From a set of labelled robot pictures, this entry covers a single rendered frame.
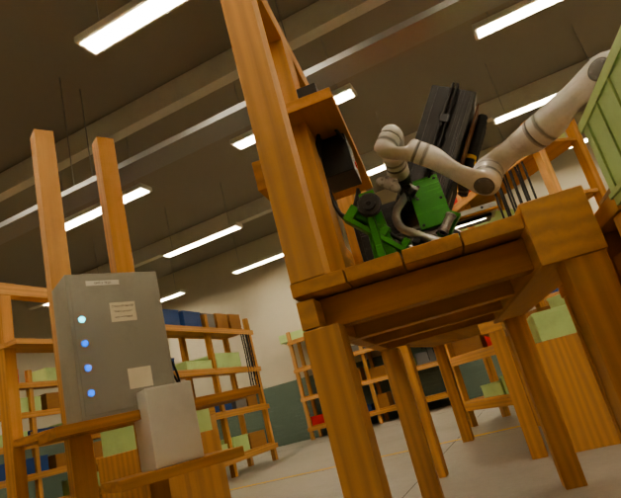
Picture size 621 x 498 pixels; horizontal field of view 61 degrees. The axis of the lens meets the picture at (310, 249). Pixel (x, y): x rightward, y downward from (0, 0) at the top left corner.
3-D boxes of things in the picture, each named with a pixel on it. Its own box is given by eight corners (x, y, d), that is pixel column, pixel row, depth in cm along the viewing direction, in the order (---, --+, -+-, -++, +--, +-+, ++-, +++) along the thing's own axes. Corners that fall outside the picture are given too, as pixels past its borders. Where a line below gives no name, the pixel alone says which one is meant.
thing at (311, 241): (393, 324, 268) (342, 155, 295) (324, 274, 127) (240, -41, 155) (376, 329, 269) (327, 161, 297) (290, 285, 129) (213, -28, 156)
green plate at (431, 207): (456, 231, 190) (438, 185, 201) (454, 219, 183) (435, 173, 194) (424, 240, 192) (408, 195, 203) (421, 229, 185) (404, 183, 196)
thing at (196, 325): (281, 458, 798) (249, 312, 862) (181, 501, 577) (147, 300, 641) (250, 465, 816) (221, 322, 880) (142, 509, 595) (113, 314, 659)
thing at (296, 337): (458, 404, 952) (420, 287, 1014) (301, 443, 1056) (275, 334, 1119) (463, 402, 1001) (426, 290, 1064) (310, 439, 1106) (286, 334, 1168)
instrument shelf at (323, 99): (373, 188, 255) (370, 180, 256) (332, 96, 170) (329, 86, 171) (323, 204, 260) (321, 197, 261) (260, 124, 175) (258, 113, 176)
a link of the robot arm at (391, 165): (391, 148, 177) (382, 170, 175) (382, 119, 165) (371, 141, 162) (410, 152, 174) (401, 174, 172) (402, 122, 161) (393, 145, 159)
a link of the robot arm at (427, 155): (408, 172, 163) (415, 157, 169) (492, 204, 159) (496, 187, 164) (417, 148, 156) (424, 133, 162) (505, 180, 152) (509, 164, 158)
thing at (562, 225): (523, 315, 253) (512, 286, 258) (609, 246, 112) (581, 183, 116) (493, 324, 256) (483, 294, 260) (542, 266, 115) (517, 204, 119)
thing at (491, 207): (495, 219, 209) (492, 212, 210) (498, 207, 193) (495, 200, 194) (399, 249, 216) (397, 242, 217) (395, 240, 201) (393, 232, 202)
